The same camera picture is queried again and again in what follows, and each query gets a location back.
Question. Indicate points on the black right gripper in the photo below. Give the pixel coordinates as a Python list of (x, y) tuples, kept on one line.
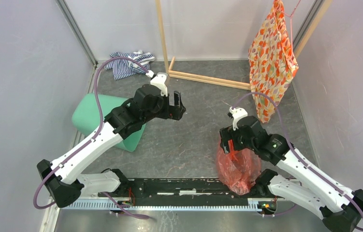
[(227, 133)]

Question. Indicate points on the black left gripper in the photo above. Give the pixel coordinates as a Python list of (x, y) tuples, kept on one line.
[(175, 112)]

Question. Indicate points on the red plastic trash bag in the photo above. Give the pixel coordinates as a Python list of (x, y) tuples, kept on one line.
[(238, 170)]

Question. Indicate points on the green plastic trash bin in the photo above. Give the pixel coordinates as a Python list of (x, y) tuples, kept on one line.
[(86, 118)]

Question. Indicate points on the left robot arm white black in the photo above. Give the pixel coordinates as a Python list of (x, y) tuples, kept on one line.
[(63, 177)]

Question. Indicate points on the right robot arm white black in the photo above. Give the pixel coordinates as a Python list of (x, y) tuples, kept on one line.
[(337, 206)]

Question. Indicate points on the blue white striped cloth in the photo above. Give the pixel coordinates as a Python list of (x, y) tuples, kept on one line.
[(123, 68)]

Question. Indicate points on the floral orange cloth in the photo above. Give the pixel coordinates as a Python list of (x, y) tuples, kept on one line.
[(273, 64)]

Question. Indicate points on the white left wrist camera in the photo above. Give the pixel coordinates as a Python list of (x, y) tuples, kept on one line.
[(159, 80)]

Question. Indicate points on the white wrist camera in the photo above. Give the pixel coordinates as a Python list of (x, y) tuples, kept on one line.
[(237, 114), (159, 80)]

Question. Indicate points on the wooden rack frame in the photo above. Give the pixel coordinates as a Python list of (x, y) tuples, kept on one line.
[(219, 81)]

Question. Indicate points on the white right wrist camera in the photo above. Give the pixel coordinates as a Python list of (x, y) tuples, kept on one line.
[(237, 114)]

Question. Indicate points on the slotted cable duct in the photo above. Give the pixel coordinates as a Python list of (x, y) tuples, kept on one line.
[(106, 204)]

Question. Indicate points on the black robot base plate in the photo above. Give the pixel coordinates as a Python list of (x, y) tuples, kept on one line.
[(184, 192)]

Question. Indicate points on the pink wire hanger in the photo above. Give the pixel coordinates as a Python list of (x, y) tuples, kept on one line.
[(290, 31)]

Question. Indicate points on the left aluminium corner post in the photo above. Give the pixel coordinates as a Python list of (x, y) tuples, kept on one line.
[(77, 31)]

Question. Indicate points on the aluminium corner post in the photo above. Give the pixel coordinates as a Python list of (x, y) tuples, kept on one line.
[(307, 20), (77, 31)]

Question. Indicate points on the right aluminium corner post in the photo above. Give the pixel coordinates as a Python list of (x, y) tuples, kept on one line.
[(307, 20)]

